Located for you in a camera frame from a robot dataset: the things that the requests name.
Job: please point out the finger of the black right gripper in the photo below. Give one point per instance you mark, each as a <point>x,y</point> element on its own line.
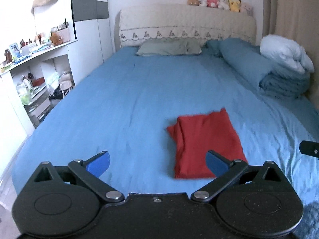
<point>309,148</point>

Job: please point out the red garment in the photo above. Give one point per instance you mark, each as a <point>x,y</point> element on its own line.
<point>196,135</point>

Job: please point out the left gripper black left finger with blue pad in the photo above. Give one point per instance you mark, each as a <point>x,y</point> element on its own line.
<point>88,172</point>

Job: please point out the rolled teal blanket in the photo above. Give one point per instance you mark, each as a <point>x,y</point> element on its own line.
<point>244,58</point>

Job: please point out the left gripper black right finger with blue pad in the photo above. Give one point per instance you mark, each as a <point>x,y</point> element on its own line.
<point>226,172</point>

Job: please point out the yellow plush toy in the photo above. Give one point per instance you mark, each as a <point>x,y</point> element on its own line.
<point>235,5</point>

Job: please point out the white plush toy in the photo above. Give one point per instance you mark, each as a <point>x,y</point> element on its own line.
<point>203,3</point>

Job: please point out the folded dark blue blanket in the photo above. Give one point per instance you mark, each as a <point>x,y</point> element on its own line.
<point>284,85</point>

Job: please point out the pink plush toy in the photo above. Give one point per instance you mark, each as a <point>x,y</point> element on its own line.
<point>213,3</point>

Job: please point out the white duvet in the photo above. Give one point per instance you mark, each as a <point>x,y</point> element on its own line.
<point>287,53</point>

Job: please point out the white wardrobe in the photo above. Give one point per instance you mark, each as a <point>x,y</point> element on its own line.
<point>93,43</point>

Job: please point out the white shelf unit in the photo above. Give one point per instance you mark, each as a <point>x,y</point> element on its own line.
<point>44,65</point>

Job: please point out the beige curtain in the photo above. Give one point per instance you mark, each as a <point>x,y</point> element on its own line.
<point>293,19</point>

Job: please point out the grey-green pillow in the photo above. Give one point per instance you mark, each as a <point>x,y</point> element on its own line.
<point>170,47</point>

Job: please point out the blue bed sheet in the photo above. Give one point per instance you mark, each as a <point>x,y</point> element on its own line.
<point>126,104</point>

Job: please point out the brown bear figure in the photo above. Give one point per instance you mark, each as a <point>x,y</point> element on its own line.
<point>56,39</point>

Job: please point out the cream padded headboard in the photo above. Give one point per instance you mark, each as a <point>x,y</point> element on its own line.
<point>138,24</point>

